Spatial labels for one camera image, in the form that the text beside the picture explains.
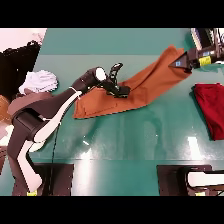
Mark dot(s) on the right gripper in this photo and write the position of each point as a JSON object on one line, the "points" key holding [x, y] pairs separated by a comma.
{"points": [[190, 60]]}

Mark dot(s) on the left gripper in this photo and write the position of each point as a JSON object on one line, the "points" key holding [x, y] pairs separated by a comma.
{"points": [[119, 91]]}

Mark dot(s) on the orange garment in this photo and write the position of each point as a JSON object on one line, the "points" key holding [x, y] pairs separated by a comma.
{"points": [[150, 83]]}

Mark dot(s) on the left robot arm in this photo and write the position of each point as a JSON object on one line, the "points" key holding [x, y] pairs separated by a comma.
{"points": [[50, 107]]}

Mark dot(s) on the red garment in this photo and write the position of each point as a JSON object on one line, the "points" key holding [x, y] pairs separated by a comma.
{"points": [[213, 106]]}

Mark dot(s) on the white garment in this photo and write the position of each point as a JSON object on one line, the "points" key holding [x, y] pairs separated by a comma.
{"points": [[40, 81]]}

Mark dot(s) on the black garment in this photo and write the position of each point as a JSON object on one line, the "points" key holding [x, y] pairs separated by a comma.
{"points": [[16, 66]]}

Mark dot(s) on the tan garment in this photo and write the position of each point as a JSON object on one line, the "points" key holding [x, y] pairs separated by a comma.
{"points": [[4, 110]]}

